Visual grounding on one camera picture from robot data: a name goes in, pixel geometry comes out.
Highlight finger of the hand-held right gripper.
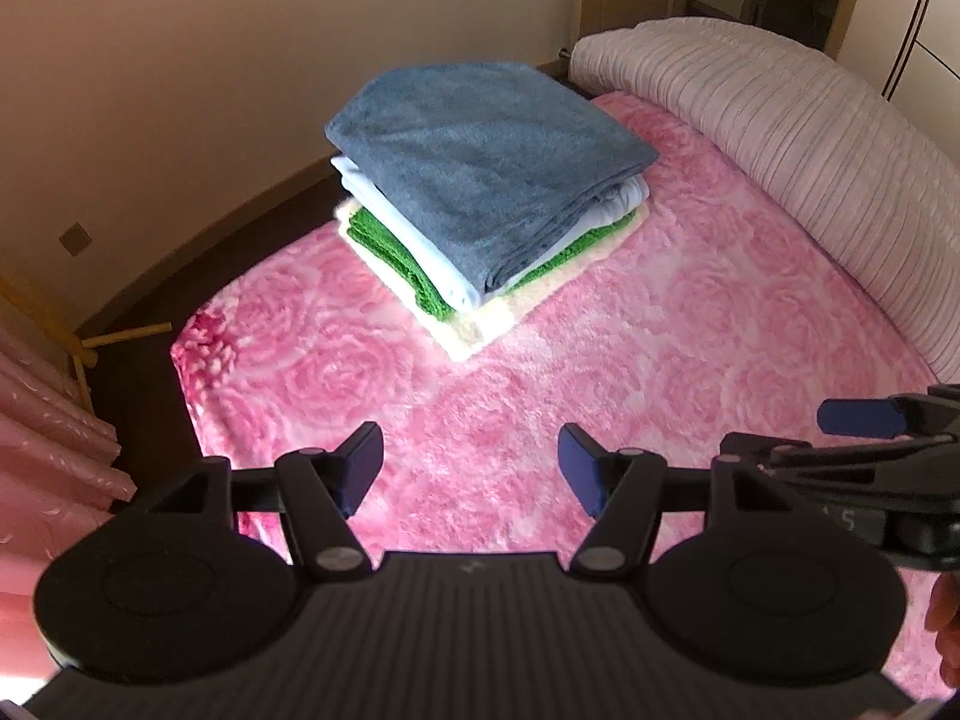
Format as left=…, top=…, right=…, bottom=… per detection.
left=817, top=384, right=960, bottom=442
left=718, top=431, right=960, bottom=496

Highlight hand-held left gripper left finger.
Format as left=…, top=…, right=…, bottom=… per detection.
left=112, top=421, right=386, bottom=582

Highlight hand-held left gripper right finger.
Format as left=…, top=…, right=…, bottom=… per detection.
left=559, top=422, right=811, bottom=580

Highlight blue denim jeans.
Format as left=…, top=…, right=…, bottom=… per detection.
left=324, top=60, right=662, bottom=298

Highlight person's right hand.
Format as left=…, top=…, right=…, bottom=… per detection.
left=924, top=574, right=960, bottom=665

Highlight pink floral blanket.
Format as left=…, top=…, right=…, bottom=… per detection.
left=171, top=90, right=960, bottom=700

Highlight cream towel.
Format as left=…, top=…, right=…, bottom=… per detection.
left=334, top=199, right=650, bottom=363

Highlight green towel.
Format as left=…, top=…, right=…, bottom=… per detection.
left=349, top=206, right=640, bottom=320

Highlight white folded cloth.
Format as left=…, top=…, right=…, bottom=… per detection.
left=330, top=154, right=652, bottom=313

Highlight yellow wooden rack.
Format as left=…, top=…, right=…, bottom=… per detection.
left=0, top=277, right=174, bottom=410

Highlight white ribbed mattress edge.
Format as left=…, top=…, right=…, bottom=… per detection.
left=568, top=19, right=960, bottom=385

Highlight pink curtain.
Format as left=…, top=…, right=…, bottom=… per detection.
left=0, top=306, right=140, bottom=692

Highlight white wardrobe doors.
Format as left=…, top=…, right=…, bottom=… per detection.
left=825, top=0, right=960, bottom=103

